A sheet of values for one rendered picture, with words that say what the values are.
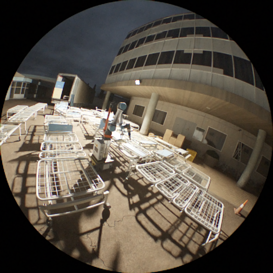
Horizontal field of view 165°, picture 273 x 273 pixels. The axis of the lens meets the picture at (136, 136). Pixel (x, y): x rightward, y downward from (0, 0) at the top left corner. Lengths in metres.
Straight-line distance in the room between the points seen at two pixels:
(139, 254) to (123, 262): 0.23
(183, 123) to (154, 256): 7.83
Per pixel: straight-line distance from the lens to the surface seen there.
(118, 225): 1.56
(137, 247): 1.54
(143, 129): 7.07
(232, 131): 7.97
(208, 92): 4.76
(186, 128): 7.88
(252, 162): 6.38
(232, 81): 5.71
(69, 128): 2.77
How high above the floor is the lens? 1.45
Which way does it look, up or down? 14 degrees down
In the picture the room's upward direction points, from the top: 18 degrees clockwise
